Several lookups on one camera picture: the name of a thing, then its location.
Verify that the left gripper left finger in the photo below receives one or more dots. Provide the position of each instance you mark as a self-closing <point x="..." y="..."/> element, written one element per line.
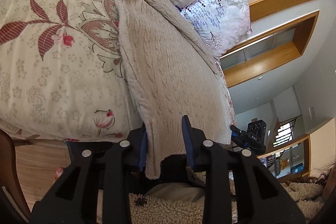
<point x="95" y="166"/>

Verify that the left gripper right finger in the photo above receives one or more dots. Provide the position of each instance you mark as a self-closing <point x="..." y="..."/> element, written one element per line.
<point x="260" y="198"/>

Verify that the beige cable-knit sweater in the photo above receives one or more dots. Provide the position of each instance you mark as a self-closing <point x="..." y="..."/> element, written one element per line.
<point x="170" y="73"/>

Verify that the floral bed quilt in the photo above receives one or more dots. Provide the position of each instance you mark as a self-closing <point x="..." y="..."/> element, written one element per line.
<point x="62" y="74"/>

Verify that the lavender print pillow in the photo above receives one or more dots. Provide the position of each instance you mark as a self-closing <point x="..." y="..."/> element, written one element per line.
<point x="221" y="24"/>

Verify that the wooden headboard frame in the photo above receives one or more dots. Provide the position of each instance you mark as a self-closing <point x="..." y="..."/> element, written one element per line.
<point x="272" y="48"/>

